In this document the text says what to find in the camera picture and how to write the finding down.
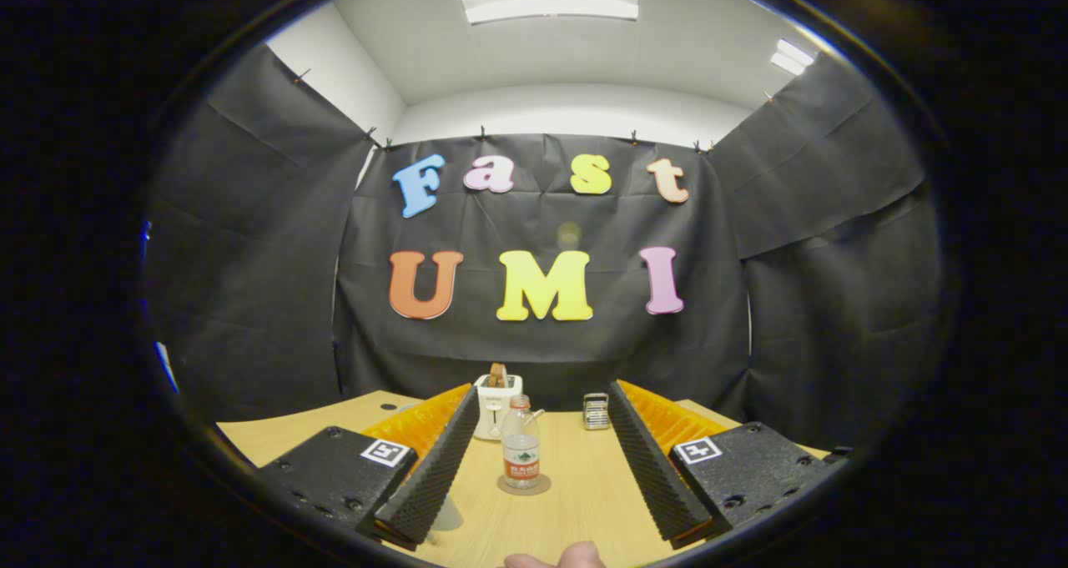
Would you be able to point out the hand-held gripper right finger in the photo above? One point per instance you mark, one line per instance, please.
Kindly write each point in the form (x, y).
(655, 468)

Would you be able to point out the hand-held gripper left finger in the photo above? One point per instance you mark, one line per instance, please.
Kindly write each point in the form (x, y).
(434, 468)

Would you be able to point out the clear plastic juice bottle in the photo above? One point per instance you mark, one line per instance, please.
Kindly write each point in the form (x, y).
(521, 459)

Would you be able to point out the round brown coaster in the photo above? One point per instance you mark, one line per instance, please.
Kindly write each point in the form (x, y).
(545, 486)

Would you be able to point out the wooden table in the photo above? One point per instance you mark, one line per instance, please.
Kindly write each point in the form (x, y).
(584, 485)

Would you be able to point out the white toaster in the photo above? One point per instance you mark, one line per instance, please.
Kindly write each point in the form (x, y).
(491, 409)

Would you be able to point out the brown toast slice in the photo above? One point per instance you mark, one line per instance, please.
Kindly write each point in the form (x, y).
(497, 374)

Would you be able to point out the small ceiling light panel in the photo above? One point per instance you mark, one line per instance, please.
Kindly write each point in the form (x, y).
(793, 57)

